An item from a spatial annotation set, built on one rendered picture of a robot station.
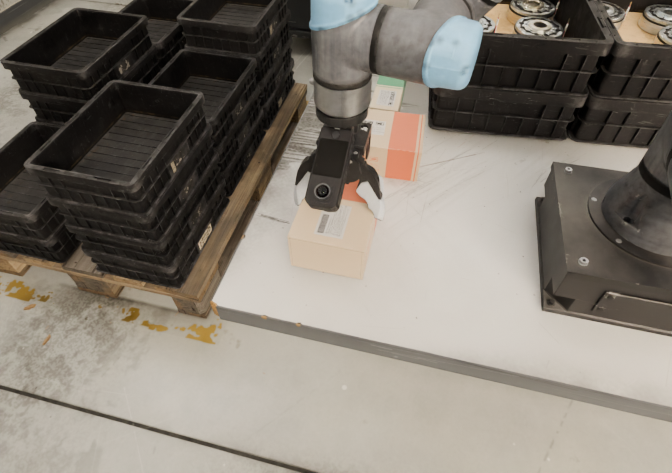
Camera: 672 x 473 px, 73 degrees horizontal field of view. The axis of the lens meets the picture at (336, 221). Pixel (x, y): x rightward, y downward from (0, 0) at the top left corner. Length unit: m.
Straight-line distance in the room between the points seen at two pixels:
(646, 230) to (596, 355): 0.19
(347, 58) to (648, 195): 0.46
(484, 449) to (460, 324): 0.73
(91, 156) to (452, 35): 1.14
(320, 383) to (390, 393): 0.21
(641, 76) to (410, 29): 0.61
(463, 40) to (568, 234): 0.37
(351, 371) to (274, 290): 0.73
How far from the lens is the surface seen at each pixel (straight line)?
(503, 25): 1.22
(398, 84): 1.08
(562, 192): 0.83
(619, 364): 0.79
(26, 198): 1.78
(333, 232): 0.69
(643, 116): 1.11
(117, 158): 1.42
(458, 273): 0.79
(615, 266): 0.75
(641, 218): 0.77
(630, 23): 1.36
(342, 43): 0.54
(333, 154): 0.61
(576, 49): 0.97
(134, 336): 1.62
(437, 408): 1.43
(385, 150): 0.87
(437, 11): 0.55
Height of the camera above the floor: 1.32
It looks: 49 degrees down
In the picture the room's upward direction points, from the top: straight up
